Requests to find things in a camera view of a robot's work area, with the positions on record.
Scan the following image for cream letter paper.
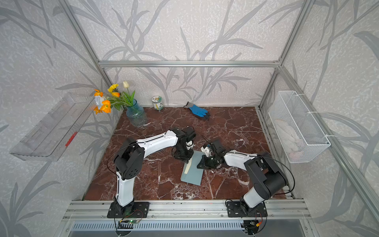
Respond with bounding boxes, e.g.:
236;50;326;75
183;158;192;174

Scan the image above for light blue envelope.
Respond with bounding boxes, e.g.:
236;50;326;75
181;151;204;186

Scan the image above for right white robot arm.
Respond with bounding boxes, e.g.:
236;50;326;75
197;147;288;211

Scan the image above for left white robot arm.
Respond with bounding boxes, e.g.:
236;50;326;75
114;126;196;210

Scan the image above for blue grey work glove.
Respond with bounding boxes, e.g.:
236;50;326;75
184;102;210;120

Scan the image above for small green white can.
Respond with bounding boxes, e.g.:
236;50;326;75
152;96;164;111

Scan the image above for glass vase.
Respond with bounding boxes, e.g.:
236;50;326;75
126;99;148;127

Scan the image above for white cloth in basket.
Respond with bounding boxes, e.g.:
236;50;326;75
275;119;304;159

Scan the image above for orange yellow artificial flowers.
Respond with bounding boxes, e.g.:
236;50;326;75
93;81;137;114

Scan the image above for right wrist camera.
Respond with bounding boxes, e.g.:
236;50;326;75
201;139;227;157

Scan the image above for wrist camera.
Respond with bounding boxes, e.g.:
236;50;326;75
183;126;196;150
201;139;227;157

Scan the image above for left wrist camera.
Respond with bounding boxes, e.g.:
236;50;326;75
183;126;196;150

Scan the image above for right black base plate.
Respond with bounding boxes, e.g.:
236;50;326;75
225;199;267;218

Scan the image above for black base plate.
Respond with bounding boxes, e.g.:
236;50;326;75
225;199;267;218
107;201;150;219

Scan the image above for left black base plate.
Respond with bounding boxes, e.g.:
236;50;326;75
107;201;150;219

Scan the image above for right circuit board with wires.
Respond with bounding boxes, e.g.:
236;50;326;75
241;214;267;237

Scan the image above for circuit board with wires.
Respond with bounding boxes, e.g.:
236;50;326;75
114;209;144;232
241;214;267;237

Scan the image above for left circuit board with wires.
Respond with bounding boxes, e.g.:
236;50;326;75
114;209;144;232

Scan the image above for white wire mesh basket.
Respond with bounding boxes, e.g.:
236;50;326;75
268;90;331;164

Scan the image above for aluminium front rail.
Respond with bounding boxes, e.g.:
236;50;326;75
62;199;311;221

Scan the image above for clear plastic wall shelf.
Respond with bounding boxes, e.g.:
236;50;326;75
10;93;96;162

